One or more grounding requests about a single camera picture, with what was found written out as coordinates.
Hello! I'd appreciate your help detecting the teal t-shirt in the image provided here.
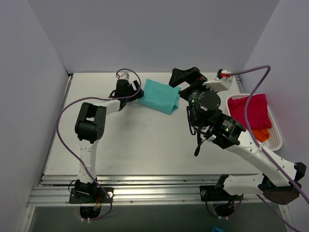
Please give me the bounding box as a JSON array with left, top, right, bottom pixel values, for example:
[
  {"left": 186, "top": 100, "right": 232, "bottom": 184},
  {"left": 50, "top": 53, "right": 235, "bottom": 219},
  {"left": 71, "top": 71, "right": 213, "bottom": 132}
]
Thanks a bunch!
[{"left": 138, "top": 79, "right": 181, "bottom": 115}]

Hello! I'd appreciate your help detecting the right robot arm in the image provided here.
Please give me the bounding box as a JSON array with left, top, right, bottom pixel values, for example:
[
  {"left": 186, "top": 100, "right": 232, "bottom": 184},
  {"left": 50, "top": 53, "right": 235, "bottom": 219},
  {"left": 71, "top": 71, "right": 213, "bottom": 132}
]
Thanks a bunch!
[{"left": 169, "top": 67, "right": 306, "bottom": 205}]

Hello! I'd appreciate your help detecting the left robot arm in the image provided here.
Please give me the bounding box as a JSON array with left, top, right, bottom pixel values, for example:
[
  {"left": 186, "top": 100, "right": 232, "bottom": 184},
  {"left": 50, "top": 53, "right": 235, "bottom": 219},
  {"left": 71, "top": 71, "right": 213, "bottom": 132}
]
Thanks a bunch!
[{"left": 74, "top": 79, "right": 144, "bottom": 203}]

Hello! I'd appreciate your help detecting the magenta t-shirt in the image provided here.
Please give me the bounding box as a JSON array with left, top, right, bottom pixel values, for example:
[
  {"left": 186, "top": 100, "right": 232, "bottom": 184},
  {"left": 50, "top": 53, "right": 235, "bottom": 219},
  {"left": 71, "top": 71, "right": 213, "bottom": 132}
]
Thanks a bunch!
[{"left": 227, "top": 94, "right": 272, "bottom": 130}]

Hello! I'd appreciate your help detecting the orange t-shirt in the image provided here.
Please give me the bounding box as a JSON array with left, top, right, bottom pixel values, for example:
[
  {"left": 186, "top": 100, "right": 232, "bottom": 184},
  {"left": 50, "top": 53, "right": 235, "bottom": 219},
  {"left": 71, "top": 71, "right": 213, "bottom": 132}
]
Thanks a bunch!
[{"left": 253, "top": 129, "right": 270, "bottom": 143}]

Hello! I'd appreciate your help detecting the white plastic basket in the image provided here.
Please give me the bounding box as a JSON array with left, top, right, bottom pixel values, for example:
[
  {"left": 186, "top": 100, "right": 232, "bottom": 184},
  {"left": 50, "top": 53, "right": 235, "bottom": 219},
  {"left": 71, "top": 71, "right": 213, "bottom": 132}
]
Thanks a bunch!
[{"left": 225, "top": 94, "right": 282, "bottom": 151}]

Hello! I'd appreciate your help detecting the teal object at bottom edge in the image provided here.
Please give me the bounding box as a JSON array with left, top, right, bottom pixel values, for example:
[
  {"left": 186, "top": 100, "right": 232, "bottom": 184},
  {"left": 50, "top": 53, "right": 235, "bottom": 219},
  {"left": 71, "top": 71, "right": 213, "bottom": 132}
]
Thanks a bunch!
[{"left": 211, "top": 228, "right": 223, "bottom": 232}]

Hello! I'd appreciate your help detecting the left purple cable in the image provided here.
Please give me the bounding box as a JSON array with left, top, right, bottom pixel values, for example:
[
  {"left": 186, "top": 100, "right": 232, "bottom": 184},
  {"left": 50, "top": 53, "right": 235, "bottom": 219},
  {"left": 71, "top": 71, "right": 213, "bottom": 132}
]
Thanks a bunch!
[{"left": 55, "top": 68, "right": 143, "bottom": 219}]

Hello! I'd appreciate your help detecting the purple cable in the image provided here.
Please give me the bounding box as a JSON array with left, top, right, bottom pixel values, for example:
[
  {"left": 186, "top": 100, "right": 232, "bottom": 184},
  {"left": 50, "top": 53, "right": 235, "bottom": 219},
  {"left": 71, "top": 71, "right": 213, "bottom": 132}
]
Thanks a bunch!
[
  {"left": 55, "top": 68, "right": 143, "bottom": 219},
  {"left": 228, "top": 64, "right": 309, "bottom": 232}
]

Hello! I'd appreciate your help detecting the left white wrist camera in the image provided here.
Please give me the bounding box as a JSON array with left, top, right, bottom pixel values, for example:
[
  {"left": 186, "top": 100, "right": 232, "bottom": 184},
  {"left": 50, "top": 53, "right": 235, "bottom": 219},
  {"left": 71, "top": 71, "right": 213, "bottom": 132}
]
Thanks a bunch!
[{"left": 115, "top": 72, "right": 129, "bottom": 80}]

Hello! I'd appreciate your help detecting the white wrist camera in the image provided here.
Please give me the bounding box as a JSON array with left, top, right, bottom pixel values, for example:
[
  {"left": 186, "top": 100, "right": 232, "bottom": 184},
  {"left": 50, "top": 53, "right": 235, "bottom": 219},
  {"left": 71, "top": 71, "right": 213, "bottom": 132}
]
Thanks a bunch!
[
  {"left": 202, "top": 69, "right": 232, "bottom": 93},
  {"left": 115, "top": 72, "right": 129, "bottom": 80}
]

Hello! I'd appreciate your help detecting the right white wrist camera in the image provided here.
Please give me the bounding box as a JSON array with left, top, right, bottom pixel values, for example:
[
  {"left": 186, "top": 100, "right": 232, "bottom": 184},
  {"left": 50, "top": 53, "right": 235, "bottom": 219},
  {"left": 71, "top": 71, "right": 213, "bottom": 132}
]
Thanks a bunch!
[{"left": 202, "top": 69, "right": 232, "bottom": 93}]

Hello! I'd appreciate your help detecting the black looped cable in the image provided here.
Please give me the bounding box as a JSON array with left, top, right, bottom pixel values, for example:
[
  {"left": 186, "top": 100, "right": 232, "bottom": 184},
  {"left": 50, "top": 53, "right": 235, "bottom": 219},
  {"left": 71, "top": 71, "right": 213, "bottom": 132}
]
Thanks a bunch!
[{"left": 185, "top": 106, "right": 213, "bottom": 157}]

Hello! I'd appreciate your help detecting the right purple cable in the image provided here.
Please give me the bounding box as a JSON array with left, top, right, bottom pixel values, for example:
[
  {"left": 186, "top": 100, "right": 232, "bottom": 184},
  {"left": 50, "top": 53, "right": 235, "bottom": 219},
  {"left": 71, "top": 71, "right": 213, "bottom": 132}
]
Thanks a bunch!
[{"left": 228, "top": 64, "right": 309, "bottom": 232}]

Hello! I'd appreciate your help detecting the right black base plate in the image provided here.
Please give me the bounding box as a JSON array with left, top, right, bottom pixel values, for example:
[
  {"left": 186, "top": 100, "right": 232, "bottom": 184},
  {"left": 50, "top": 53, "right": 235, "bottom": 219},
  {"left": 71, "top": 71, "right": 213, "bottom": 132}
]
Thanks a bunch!
[{"left": 199, "top": 185, "right": 241, "bottom": 202}]

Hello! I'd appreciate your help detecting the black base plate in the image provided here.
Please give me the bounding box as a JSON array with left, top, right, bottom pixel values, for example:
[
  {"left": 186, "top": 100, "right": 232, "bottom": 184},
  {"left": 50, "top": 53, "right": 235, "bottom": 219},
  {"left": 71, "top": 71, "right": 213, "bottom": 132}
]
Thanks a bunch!
[
  {"left": 199, "top": 185, "right": 241, "bottom": 202},
  {"left": 69, "top": 187, "right": 114, "bottom": 204}
]

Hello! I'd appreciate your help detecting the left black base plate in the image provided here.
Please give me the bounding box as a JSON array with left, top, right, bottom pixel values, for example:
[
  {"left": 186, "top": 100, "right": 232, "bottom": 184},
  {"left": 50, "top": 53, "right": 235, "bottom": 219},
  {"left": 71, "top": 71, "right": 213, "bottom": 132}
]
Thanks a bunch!
[{"left": 69, "top": 187, "right": 114, "bottom": 204}]

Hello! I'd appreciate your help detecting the aluminium mounting rail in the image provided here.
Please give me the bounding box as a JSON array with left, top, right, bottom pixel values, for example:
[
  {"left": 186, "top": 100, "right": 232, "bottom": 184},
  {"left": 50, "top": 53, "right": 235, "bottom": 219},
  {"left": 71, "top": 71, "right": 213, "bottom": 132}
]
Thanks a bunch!
[{"left": 26, "top": 174, "right": 289, "bottom": 206}]

